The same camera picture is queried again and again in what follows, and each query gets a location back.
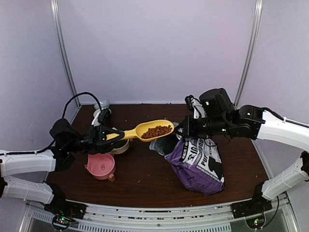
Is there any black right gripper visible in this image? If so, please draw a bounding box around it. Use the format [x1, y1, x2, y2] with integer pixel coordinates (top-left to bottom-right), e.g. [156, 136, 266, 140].
[174, 114, 231, 139]

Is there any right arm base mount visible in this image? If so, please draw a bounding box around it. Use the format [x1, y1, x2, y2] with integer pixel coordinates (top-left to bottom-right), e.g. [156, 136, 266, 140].
[231, 200, 272, 230]

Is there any black braided left cable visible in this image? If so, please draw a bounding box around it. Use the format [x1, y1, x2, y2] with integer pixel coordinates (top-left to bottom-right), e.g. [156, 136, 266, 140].
[0, 91, 103, 155]

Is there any left aluminium frame post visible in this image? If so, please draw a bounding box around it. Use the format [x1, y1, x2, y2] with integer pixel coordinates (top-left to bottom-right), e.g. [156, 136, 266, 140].
[50, 0, 77, 96]

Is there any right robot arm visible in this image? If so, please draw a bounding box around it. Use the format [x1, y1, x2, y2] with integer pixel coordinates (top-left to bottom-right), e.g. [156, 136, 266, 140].
[174, 88, 309, 214]

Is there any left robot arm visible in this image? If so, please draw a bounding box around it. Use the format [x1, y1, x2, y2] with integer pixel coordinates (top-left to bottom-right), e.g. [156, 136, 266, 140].
[0, 118, 125, 215]

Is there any yellow plastic scoop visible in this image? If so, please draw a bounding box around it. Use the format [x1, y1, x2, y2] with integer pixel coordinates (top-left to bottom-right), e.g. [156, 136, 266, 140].
[106, 119, 174, 142]

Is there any light grey-blue bowl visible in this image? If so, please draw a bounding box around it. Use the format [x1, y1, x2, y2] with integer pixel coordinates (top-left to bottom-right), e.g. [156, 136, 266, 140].
[94, 99, 110, 110]

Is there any aluminium frame post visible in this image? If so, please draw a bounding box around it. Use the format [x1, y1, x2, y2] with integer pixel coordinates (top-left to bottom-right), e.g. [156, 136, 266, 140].
[234, 0, 263, 107]
[50, 0, 77, 96]

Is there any pink cat-ear pet bowl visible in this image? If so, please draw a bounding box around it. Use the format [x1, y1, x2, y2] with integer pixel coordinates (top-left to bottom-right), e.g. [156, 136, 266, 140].
[85, 153, 116, 182]

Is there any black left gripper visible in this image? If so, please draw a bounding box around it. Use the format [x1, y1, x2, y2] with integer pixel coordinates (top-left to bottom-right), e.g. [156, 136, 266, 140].
[65, 124, 126, 154]

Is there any purple pet food bag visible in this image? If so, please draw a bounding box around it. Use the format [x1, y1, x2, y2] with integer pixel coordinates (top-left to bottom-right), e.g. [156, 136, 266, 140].
[149, 133, 225, 196]

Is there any front aluminium rail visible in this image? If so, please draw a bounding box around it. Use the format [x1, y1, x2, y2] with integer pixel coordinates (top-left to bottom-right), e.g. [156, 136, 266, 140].
[26, 202, 290, 232]

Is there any cream cat-ear pet bowl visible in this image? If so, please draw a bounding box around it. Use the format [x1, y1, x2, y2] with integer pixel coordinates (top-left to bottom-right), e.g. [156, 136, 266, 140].
[108, 140, 130, 155]

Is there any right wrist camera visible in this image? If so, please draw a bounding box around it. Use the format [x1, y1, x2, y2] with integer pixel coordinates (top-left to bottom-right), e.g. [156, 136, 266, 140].
[185, 95, 206, 119]

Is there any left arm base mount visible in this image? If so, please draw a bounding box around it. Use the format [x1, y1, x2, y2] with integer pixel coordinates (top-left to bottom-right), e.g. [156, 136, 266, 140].
[44, 201, 87, 232]

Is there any right aluminium frame post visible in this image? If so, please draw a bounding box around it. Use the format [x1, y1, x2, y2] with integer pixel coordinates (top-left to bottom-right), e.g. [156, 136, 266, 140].
[234, 0, 263, 107]

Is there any brown kibble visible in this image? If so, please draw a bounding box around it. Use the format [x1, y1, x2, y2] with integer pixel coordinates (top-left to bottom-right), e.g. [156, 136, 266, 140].
[141, 125, 172, 139]

